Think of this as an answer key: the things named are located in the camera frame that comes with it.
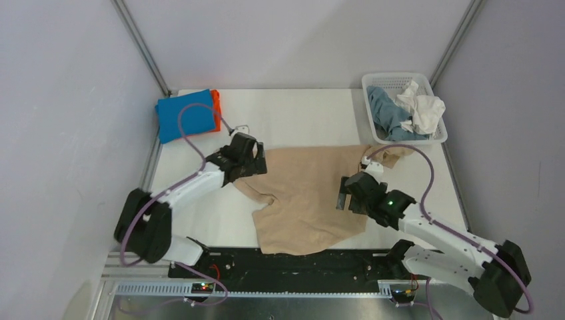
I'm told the beige t shirt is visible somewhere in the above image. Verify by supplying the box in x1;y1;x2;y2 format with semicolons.
234;145;412;255

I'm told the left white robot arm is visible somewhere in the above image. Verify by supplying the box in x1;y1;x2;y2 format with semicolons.
114;131;268;277

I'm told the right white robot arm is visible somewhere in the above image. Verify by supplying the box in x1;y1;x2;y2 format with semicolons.
337;172;532;318

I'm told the folded blue t shirt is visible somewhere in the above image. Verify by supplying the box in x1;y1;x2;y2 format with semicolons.
155;89;221;144

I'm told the folded orange t shirt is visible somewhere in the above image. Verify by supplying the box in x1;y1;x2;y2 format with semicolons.
183;89;222;135

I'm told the grey blue t shirt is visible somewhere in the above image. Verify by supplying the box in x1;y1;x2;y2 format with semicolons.
366;86;429;142

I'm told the right controller board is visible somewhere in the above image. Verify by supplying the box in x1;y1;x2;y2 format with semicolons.
391;289;414;305

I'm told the controller board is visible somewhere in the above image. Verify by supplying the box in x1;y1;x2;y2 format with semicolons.
191;282;215;295
391;289;414;305

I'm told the white t shirt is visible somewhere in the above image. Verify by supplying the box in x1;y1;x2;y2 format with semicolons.
394;80;446;135

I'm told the white plastic basket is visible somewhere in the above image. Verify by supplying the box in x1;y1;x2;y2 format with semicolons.
361;72;435;144

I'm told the left controller board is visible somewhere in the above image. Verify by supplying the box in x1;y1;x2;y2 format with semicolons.
191;282;215;295

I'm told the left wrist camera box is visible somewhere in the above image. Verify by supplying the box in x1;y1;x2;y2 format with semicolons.
229;125;250;136

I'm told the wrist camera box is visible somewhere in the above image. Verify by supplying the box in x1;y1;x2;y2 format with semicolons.
229;125;250;136
360;157;384;182

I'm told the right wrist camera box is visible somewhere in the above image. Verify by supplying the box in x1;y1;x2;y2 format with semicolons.
360;157;384;182

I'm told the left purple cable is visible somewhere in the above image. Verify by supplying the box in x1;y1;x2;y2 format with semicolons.
119;103;235;267

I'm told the purple cable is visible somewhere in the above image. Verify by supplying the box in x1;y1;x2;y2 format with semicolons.
119;103;235;267
364;143;535;315

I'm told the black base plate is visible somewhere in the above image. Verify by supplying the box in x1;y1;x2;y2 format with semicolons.
193;247;410;293

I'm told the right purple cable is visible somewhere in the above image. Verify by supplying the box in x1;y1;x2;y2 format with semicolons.
364;143;535;315

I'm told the aluminium frame rail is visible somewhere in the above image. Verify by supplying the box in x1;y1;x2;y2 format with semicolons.
97;251;502;301

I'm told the left corner aluminium post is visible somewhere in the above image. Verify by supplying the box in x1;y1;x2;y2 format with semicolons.
111;0;171;97

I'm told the corner aluminium post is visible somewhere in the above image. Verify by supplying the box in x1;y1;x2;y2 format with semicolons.
111;0;171;97
430;0;487;90

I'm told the right corner aluminium post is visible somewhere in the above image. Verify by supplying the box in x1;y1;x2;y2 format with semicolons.
430;0;487;90

